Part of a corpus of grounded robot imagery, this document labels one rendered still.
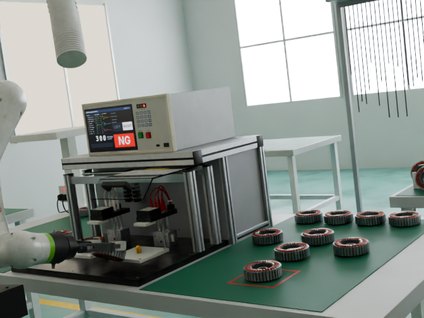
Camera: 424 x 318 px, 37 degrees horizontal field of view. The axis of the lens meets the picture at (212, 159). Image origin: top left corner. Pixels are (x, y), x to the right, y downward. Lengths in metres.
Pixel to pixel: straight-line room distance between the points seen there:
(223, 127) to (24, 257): 0.97
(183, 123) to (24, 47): 5.79
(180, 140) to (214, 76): 7.63
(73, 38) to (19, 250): 1.86
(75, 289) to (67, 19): 1.86
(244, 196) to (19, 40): 5.83
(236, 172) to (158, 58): 7.30
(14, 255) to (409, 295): 1.07
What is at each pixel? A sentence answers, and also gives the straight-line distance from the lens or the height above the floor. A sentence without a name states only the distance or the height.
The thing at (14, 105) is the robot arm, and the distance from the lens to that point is 1.86.
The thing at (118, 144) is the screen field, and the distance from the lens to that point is 2.42.
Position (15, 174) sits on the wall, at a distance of 7.74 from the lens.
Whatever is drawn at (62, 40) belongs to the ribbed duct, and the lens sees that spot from 3.55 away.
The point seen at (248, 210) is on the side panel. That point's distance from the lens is 2.43.
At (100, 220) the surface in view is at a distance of 2.44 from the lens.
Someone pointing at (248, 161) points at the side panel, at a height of 1.02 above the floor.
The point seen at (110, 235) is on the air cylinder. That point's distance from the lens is 2.53.
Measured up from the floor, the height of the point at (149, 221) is 0.88.
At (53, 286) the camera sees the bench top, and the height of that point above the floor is 0.73.
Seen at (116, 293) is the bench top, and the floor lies 0.74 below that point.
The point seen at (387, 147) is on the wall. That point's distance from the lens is 8.64.
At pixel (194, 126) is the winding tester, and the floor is 1.19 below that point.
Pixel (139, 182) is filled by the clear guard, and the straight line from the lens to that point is 2.04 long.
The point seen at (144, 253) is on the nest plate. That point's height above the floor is 0.78.
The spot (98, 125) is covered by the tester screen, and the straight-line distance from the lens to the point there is 2.48.
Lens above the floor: 1.32
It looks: 6 degrees down
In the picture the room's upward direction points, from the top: 7 degrees counter-clockwise
